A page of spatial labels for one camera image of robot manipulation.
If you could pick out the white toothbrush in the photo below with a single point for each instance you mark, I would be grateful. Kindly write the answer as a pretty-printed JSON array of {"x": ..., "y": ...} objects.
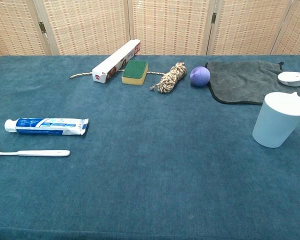
[{"x": 40, "y": 153}]

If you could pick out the long white cardboard box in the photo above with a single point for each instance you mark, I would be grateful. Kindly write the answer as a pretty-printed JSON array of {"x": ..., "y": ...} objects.
[{"x": 115, "y": 61}]

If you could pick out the bamboo folding screen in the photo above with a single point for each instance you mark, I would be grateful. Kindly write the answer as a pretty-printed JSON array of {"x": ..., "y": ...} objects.
[{"x": 165, "y": 25}]

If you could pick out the white computer mouse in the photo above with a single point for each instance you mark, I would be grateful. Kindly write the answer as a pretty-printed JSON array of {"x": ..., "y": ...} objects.
[{"x": 293, "y": 79}]

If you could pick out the grey cloth with black trim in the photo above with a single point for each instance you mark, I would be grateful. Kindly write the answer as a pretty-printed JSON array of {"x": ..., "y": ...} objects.
[{"x": 242, "y": 82}]

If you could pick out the green yellow sponge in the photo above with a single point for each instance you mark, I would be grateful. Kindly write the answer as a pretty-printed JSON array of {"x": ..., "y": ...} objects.
[{"x": 135, "y": 71}]

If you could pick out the blue white toothpaste tube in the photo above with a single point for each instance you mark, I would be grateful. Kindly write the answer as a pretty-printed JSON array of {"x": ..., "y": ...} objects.
[{"x": 50, "y": 126}]

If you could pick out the blue tablecloth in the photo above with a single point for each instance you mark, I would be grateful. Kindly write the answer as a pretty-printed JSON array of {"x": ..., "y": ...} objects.
[{"x": 150, "y": 162}]

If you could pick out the purple ball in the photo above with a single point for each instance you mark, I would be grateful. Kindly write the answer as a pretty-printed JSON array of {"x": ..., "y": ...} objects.
[{"x": 200, "y": 76}]

